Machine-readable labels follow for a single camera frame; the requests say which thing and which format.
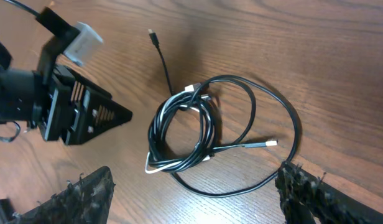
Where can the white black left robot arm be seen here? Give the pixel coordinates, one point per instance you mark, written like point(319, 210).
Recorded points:
point(17, 90)

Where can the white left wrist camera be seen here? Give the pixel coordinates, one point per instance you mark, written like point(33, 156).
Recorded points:
point(86, 43)

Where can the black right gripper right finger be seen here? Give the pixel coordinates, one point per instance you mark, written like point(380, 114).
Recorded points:
point(305, 198)

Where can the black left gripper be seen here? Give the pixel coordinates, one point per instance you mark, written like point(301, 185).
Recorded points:
point(59, 116)

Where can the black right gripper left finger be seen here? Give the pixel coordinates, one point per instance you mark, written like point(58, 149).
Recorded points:
point(87, 201)

